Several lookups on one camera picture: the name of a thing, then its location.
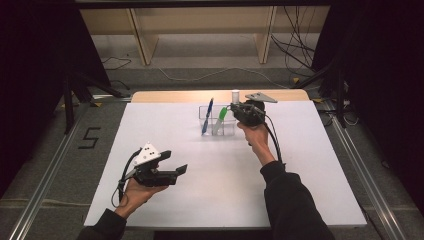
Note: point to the metal floor rail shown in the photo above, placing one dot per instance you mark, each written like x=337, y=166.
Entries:
x=366, y=186
x=43, y=186

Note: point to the blue pen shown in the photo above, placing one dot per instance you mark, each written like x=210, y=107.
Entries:
x=207, y=116

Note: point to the wooden shelf unit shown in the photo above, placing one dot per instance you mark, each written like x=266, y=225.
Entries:
x=200, y=20

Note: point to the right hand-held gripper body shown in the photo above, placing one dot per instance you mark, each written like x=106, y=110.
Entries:
x=250, y=113

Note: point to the black tripod stand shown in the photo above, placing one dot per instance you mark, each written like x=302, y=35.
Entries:
x=70, y=106
x=338, y=93

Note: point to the green highlighter marker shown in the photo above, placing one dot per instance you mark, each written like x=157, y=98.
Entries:
x=220, y=120

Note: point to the clear plastic organizer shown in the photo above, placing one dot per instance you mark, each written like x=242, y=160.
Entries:
x=230, y=128

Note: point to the person's left hand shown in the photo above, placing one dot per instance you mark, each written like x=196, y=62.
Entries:
x=136, y=196

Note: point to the black curtain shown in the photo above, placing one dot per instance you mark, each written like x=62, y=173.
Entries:
x=390, y=83
x=30, y=66

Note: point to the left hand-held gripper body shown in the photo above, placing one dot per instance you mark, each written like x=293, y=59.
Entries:
x=146, y=155

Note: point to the white board sheet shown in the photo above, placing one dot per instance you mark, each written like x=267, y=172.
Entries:
x=316, y=150

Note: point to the person's right hand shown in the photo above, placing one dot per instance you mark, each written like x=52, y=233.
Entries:
x=256, y=140

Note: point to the wooden table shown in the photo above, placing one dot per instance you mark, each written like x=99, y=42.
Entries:
x=166, y=96

